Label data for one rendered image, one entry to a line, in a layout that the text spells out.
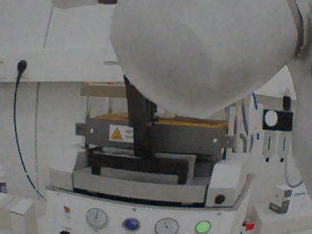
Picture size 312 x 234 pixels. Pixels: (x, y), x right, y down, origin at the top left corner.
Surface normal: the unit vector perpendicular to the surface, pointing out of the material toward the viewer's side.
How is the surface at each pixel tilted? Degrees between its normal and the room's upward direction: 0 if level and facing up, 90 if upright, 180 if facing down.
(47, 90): 90
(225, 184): 41
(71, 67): 90
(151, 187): 90
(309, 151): 101
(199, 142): 90
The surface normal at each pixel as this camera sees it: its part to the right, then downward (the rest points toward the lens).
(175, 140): -0.22, 0.04
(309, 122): -0.81, -0.35
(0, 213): 0.01, 0.03
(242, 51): 0.45, 0.18
